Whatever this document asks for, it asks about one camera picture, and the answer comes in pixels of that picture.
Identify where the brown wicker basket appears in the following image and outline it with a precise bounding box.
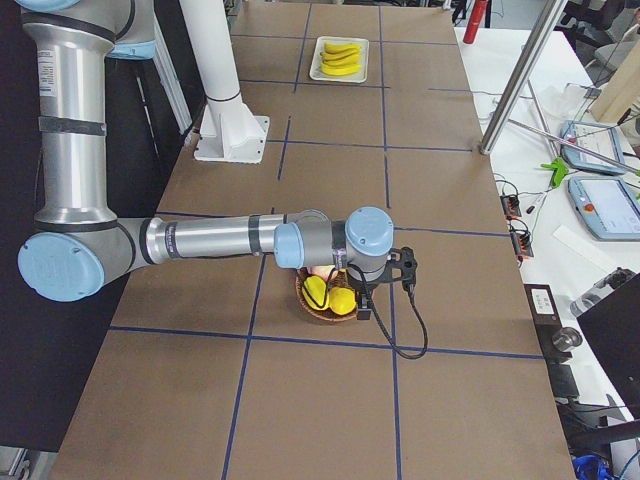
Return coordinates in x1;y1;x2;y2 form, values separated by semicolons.
295;269;357;323

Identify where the yellow banana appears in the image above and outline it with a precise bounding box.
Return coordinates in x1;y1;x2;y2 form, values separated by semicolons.
301;275;329;311
329;287;356;316
320;63;361;77
322;54;360;68
324;42;361;55
320;48;360;62

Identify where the red cylinder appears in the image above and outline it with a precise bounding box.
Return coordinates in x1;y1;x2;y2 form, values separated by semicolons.
463;0;489;44

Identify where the blue teach pendant near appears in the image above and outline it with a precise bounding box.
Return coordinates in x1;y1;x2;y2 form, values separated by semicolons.
567;176;639;241

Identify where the green handled reacher grabber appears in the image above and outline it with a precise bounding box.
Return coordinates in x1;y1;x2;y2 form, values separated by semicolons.
508;119;639;192

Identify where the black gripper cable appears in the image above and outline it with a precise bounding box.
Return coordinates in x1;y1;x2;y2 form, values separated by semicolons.
369;289;429;360

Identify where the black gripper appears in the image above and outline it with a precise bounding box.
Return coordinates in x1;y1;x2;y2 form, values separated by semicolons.
347;264;390;321

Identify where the blue teach pendant far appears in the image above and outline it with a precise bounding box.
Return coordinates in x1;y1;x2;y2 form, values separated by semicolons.
560;120;625;175

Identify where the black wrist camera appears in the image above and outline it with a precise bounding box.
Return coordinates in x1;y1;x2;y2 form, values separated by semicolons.
387;246;418;296

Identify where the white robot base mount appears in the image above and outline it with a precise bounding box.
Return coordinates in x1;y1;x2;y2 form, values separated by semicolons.
180;0;270;164

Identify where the white bear tray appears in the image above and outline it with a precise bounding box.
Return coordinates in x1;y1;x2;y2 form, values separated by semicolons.
309;36;369;84

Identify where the blue teach pendant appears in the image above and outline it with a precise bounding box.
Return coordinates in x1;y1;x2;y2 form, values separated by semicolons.
567;176;639;241
560;120;625;175

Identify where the silver aluminium frame post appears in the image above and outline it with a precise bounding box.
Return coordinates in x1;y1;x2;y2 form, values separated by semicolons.
479;0;567;155

